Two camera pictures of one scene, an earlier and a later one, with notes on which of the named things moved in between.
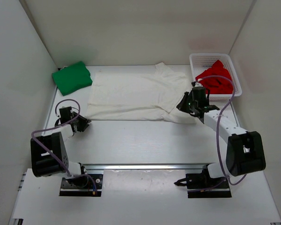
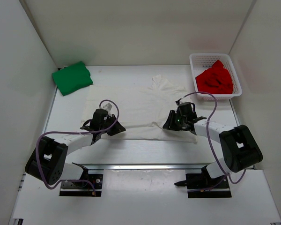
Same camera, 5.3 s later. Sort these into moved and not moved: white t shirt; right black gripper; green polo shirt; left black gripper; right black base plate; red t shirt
Moved: left black gripper; white t shirt; right black gripper
Not moved: green polo shirt; red t shirt; right black base plate
